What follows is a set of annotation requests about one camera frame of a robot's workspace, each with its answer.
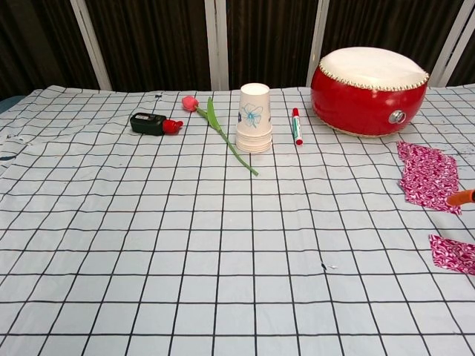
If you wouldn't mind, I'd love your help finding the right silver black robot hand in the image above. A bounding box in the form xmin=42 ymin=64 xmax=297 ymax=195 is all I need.
xmin=446 ymin=188 xmax=475 ymax=207

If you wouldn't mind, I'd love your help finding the small pink patterned cloth piece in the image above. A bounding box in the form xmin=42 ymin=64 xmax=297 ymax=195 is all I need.
xmin=428 ymin=234 xmax=475 ymax=276

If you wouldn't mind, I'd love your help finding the red drum white skin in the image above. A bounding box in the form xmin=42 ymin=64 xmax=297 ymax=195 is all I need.
xmin=310 ymin=47 xmax=430 ymax=139

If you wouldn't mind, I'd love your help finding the red-capped green-white marker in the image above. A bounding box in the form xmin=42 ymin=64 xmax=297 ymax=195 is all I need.
xmin=292 ymin=108 xmax=305 ymax=147

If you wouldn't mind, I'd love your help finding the flower-print white paper cup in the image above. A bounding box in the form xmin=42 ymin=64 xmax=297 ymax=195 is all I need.
xmin=235 ymin=83 xmax=274 ymax=136

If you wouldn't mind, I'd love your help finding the white black-checked tablecloth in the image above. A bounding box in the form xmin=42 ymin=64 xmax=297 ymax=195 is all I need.
xmin=0 ymin=85 xmax=475 ymax=356

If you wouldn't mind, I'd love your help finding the pink artificial tulip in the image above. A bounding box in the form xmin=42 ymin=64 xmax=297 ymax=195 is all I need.
xmin=181 ymin=95 xmax=261 ymax=177

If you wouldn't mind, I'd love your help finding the black bottle red cap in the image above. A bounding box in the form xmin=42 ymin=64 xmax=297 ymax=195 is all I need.
xmin=129 ymin=113 xmax=185 ymax=136

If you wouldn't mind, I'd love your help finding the blue padded table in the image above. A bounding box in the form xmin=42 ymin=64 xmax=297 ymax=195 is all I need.
xmin=0 ymin=95 xmax=18 ymax=114

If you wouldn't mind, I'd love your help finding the white screen frame post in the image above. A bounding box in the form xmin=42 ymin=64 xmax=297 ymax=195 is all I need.
xmin=69 ymin=0 xmax=112 ymax=90
xmin=203 ymin=0 xmax=230 ymax=91
xmin=431 ymin=0 xmax=475 ymax=88
xmin=305 ymin=0 xmax=330 ymax=88

